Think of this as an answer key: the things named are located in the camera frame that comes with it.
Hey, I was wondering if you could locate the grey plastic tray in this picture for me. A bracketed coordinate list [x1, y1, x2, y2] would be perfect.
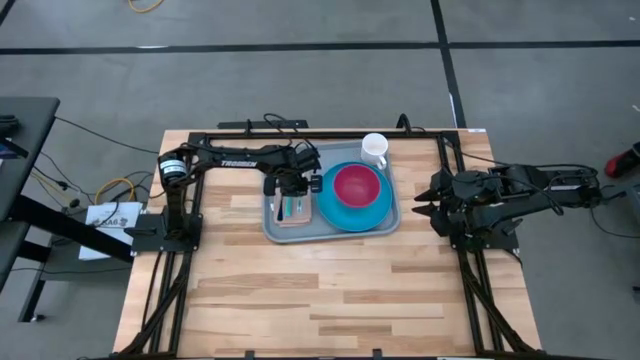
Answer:
[261, 139, 402, 245]

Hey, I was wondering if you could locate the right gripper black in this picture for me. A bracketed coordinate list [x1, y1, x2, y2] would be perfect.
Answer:
[413, 167, 471, 237]

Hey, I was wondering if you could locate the blue plastic plate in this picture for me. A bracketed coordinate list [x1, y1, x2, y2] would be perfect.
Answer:
[316, 161, 395, 233]

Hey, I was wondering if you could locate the yellow cable on floor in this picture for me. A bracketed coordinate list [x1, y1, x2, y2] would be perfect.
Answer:
[128, 0, 165, 14]

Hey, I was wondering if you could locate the black metal frame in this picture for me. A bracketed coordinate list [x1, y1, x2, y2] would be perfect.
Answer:
[114, 127, 544, 360]

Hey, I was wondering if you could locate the white printed paper sheet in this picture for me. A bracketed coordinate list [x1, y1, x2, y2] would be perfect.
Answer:
[78, 201, 145, 261]

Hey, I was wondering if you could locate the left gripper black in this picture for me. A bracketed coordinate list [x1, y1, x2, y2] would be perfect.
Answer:
[263, 172, 324, 222]

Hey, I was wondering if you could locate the black desk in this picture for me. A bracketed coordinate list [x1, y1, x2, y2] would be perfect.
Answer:
[0, 97, 134, 324]

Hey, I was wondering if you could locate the magenta plastic bowl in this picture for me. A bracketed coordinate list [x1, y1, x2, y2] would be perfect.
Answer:
[333, 163, 382, 209]

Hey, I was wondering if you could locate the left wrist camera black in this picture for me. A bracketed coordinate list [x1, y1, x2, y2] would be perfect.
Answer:
[293, 144, 322, 175]

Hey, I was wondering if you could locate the yellow cable by arm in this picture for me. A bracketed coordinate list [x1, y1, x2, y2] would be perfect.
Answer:
[94, 177, 137, 205]

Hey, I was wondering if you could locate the black power strip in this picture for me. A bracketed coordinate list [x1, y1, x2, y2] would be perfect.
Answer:
[217, 118, 310, 130]

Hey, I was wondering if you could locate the red and black shoe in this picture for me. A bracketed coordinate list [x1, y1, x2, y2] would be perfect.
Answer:
[603, 141, 640, 180]

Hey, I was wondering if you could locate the white mug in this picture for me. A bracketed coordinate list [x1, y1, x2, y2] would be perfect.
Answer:
[360, 132, 390, 171]

